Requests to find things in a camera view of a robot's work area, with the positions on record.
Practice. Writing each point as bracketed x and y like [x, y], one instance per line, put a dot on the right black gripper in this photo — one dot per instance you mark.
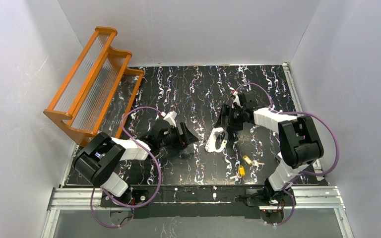
[226, 116]

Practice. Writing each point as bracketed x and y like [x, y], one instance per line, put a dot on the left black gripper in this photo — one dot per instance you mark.
[181, 135]

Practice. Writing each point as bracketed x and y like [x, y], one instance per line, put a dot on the white keyring holder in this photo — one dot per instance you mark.
[217, 140]

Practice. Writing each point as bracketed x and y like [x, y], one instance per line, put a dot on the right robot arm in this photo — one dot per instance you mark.
[299, 141]

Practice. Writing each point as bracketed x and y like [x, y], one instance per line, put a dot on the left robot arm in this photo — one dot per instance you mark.
[97, 161]

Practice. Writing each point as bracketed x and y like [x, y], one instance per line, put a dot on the upper yellow tagged key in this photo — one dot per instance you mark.
[251, 162]

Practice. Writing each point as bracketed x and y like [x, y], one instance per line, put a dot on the yellow tagged key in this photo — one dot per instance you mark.
[251, 162]
[239, 174]

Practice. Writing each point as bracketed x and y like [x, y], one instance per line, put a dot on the lower yellow tagged key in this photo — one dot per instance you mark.
[239, 174]

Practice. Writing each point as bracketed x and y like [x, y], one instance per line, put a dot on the orange wooden rack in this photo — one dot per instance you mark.
[83, 99]

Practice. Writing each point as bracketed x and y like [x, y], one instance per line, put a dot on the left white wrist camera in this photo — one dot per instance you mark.
[170, 117]

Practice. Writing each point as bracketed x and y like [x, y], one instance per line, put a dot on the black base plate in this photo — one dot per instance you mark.
[211, 201]

